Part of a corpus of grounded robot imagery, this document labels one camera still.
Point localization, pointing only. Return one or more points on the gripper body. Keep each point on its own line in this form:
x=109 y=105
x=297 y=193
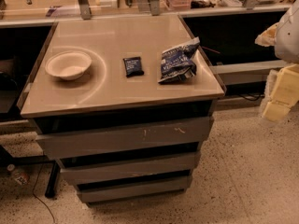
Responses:
x=288 y=39

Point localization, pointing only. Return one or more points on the grey bottom drawer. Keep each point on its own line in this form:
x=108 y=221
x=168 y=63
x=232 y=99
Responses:
x=142 y=189

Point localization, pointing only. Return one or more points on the grey drawer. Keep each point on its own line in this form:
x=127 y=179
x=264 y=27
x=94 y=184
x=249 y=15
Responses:
x=99 y=141
x=142 y=189
x=128 y=169

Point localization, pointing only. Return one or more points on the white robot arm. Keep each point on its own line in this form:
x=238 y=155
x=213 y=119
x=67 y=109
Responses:
x=284 y=36

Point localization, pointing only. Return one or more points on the grey top drawer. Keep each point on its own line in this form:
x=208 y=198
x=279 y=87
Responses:
x=99 y=141

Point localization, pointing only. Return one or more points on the grey middle drawer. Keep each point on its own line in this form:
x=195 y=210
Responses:
x=128 y=169

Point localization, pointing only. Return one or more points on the grey drawer cabinet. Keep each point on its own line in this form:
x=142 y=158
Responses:
x=104 y=97

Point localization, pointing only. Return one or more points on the blue chip bag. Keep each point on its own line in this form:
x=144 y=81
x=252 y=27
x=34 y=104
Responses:
x=177 y=64

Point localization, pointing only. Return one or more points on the small dark snack packet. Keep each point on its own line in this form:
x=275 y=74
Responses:
x=133 y=66

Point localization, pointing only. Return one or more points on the white paper bowl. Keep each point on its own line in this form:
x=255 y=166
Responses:
x=68 y=65

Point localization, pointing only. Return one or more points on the black table leg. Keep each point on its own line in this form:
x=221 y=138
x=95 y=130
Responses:
x=54 y=173

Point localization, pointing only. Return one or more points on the small bottle on floor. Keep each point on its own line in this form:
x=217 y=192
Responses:
x=18 y=174

